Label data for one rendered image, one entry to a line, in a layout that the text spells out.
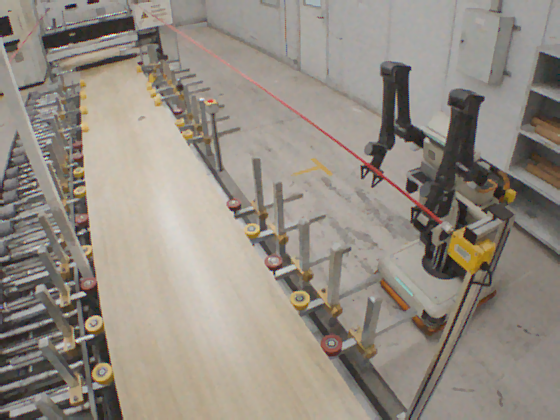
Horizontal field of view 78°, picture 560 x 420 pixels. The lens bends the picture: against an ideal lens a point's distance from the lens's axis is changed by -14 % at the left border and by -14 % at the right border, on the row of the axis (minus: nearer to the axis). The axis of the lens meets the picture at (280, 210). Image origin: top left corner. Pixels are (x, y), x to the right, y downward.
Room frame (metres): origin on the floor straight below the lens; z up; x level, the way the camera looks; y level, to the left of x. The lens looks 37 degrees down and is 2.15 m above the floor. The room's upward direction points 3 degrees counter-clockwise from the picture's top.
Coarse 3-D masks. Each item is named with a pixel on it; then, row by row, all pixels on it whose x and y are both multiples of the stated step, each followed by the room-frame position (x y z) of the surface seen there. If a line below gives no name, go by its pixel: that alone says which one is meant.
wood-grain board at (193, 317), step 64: (128, 64) 4.89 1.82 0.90; (128, 128) 2.85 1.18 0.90; (128, 192) 1.91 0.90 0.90; (192, 192) 1.86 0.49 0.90; (128, 256) 1.35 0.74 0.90; (192, 256) 1.33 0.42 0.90; (256, 256) 1.31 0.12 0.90; (128, 320) 0.96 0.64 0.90; (192, 320) 0.96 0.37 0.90; (256, 320) 0.95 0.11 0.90; (128, 384) 0.67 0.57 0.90; (192, 384) 0.67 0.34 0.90; (256, 384) 0.67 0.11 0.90; (320, 384) 0.66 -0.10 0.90
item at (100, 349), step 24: (72, 144) 2.83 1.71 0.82; (24, 168) 2.78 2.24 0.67; (72, 168) 2.39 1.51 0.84; (24, 192) 2.30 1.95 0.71; (72, 192) 2.05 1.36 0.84; (72, 216) 1.78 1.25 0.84; (48, 288) 1.42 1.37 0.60; (96, 312) 1.27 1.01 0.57; (24, 336) 1.07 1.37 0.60; (72, 360) 0.88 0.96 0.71; (48, 384) 0.81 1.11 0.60; (96, 408) 0.60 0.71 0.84; (120, 408) 0.78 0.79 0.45
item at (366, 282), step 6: (372, 276) 1.21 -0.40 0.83; (378, 276) 1.21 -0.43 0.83; (360, 282) 1.18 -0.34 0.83; (366, 282) 1.18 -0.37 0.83; (372, 282) 1.18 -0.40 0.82; (342, 288) 1.15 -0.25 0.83; (348, 288) 1.15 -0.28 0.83; (354, 288) 1.15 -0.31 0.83; (360, 288) 1.16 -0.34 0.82; (342, 294) 1.12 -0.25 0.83; (348, 294) 1.13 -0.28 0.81; (318, 300) 1.09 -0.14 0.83; (312, 306) 1.06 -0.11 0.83; (318, 306) 1.07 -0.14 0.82; (300, 312) 1.03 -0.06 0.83; (306, 312) 1.04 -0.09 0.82
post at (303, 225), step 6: (300, 222) 1.29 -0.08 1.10; (306, 222) 1.28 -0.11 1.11; (300, 228) 1.29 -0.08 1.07; (306, 228) 1.28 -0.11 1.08; (300, 234) 1.29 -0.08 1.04; (306, 234) 1.28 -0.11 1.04; (300, 240) 1.29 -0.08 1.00; (306, 240) 1.28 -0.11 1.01; (300, 246) 1.29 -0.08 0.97; (306, 246) 1.28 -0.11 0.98; (300, 252) 1.29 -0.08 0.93; (306, 252) 1.28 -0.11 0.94; (300, 258) 1.29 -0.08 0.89; (306, 258) 1.28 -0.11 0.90; (300, 264) 1.29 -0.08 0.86; (306, 264) 1.28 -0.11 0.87; (306, 270) 1.28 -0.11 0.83; (300, 282) 1.29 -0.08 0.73; (306, 282) 1.28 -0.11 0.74
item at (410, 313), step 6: (402, 312) 0.98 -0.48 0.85; (408, 312) 0.98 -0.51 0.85; (414, 312) 0.97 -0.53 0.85; (396, 318) 0.95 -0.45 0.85; (402, 318) 0.95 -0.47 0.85; (408, 318) 0.96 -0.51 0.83; (384, 324) 0.93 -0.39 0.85; (390, 324) 0.92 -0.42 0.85; (396, 324) 0.93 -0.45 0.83; (378, 330) 0.90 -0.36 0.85; (384, 330) 0.91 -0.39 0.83; (348, 342) 0.86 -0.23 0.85; (354, 342) 0.85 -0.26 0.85; (342, 348) 0.83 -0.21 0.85; (348, 348) 0.84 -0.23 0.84; (342, 354) 0.82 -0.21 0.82
